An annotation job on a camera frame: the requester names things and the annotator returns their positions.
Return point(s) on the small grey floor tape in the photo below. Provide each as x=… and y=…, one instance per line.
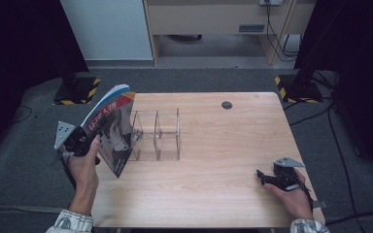
x=320, y=204

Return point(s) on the dark round table grommet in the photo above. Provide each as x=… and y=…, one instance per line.
x=226, y=105

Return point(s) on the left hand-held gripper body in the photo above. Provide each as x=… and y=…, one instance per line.
x=74, y=140

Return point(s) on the person's right hand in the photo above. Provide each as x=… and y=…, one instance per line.
x=296, y=202

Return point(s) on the clear acrylic file organizer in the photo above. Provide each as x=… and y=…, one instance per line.
x=162, y=139

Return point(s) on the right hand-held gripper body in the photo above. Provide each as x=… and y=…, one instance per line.
x=286, y=179

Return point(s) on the magazine with portrait cover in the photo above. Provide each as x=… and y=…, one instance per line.
x=113, y=129

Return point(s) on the striped black stand base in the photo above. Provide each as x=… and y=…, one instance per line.
x=77, y=92
x=299, y=90

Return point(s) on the white power strip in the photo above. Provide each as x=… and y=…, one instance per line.
x=271, y=2

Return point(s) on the light wooden desk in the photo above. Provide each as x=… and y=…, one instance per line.
x=207, y=19

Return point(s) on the person's left hand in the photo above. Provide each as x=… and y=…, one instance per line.
x=84, y=171

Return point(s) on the black curtain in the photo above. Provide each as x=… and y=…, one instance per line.
x=19, y=48
x=353, y=48

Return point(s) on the white cabinet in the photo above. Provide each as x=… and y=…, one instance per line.
x=110, y=29

